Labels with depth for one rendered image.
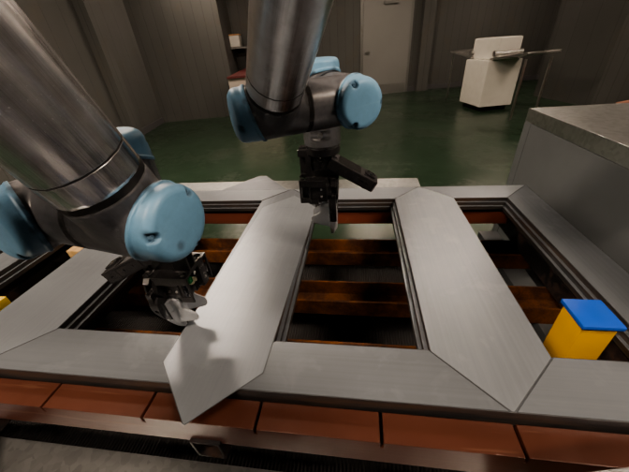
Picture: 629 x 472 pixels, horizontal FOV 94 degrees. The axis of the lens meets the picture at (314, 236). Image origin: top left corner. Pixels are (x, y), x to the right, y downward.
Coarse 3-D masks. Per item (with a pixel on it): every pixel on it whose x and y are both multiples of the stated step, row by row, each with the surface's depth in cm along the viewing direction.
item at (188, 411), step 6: (180, 402) 44; (186, 402) 44; (180, 408) 43; (186, 408) 43; (192, 408) 43; (198, 408) 43; (204, 408) 43; (180, 414) 42; (186, 414) 42; (192, 414) 42; (198, 414) 42; (186, 420) 42
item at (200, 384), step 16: (176, 368) 49; (192, 368) 48; (208, 368) 48; (224, 368) 48; (176, 384) 46; (192, 384) 46; (208, 384) 46; (224, 384) 46; (240, 384) 46; (176, 400) 44; (192, 400) 44; (208, 400) 44
